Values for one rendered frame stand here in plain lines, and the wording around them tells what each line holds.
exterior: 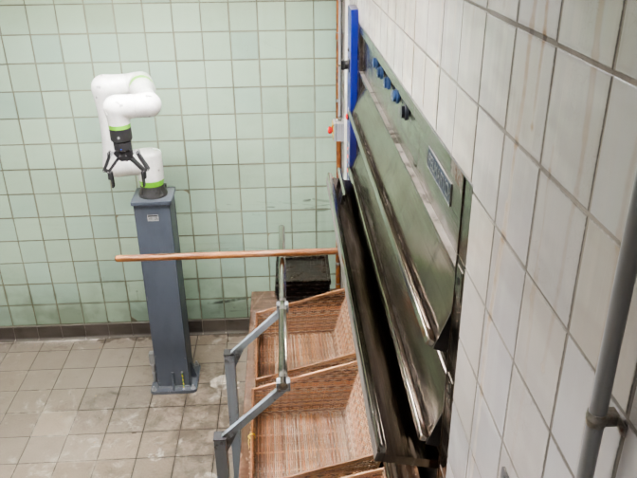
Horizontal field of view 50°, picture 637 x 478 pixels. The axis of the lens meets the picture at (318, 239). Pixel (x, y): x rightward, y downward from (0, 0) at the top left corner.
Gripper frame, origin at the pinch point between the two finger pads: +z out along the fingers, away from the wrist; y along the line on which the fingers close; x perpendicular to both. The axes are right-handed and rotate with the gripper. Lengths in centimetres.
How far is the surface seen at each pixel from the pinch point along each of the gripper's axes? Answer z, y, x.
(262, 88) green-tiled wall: -14, -56, -102
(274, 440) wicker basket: 85, -62, 72
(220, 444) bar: 50, -46, 110
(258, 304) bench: 88, -51, -36
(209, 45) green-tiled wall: -39, -28, -102
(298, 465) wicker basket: 85, -71, 86
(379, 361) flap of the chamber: 2, -96, 131
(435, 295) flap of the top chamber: -35, -105, 155
